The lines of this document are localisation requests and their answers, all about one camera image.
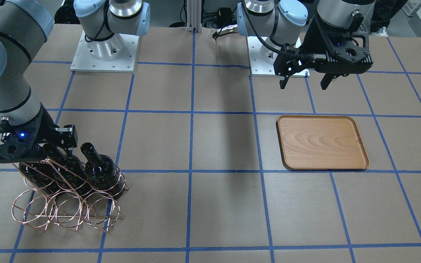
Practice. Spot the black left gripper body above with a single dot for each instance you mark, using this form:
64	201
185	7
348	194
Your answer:
312	40

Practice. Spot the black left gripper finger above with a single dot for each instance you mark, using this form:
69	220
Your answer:
327	79
284	78

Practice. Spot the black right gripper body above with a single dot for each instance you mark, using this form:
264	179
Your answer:
43	128

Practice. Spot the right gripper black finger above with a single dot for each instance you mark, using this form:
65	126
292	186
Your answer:
54	153

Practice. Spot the dark wine bottle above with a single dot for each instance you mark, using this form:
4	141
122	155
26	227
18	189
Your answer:
40	174
73	176
102	172

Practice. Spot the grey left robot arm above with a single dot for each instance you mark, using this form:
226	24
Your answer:
281	26

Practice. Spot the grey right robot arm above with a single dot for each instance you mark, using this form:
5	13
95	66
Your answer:
25	26

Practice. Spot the wooden tray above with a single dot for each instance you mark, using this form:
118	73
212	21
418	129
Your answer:
321	142

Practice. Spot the copper wire bottle basket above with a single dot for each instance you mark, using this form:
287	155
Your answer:
66	208

